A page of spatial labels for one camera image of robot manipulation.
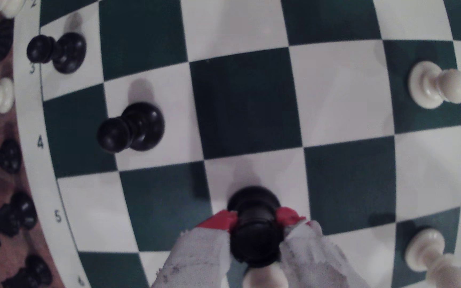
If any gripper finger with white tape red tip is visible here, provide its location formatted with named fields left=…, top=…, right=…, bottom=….
left=150, top=210, right=239, bottom=288
left=275, top=207, right=371, bottom=288

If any black chess rook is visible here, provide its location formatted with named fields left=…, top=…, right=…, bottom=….
left=226, top=186, right=284, bottom=268

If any black chess knight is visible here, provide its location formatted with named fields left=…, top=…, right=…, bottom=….
left=2, top=254, right=53, bottom=288
left=0, top=191, right=38, bottom=249

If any green white chessboard mat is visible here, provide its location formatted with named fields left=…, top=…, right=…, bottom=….
left=12, top=0, right=461, bottom=288

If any white chess knight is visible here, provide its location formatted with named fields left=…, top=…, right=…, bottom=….
left=242, top=266, right=289, bottom=288

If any white chess bishop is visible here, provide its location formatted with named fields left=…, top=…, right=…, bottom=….
left=404, top=228, right=461, bottom=288

